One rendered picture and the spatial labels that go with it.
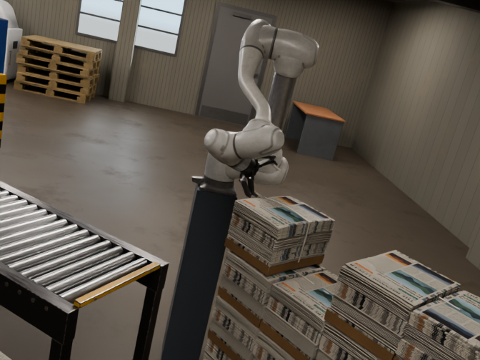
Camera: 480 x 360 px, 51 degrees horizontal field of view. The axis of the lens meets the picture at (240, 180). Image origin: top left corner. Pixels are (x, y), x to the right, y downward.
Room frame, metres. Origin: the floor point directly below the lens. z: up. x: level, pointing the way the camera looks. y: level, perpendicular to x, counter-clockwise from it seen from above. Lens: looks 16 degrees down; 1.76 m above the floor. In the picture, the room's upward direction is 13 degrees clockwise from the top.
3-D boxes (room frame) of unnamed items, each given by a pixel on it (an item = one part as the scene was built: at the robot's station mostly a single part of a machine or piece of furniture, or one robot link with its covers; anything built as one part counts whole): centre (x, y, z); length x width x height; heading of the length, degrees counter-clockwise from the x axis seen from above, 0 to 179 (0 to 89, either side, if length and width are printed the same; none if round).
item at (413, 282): (1.70, -0.66, 1.06); 0.37 x 0.29 x 0.01; 136
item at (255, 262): (2.06, -0.15, 0.86); 0.29 x 0.16 x 0.04; 45
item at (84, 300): (1.63, 0.33, 0.81); 0.43 x 0.03 x 0.02; 155
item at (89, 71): (8.79, 3.51, 0.44); 1.24 x 0.85 x 0.88; 98
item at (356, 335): (1.70, -0.65, 0.86); 0.38 x 0.29 x 0.04; 136
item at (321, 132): (9.20, -1.08, 0.36); 1.34 x 0.70 x 0.72; 8
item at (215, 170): (2.41, 0.09, 1.17); 0.18 x 0.16 x 0.22; 89
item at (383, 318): (1.70, -0.65, 0.95); 0.38 x 0.29 x 0.23; 136
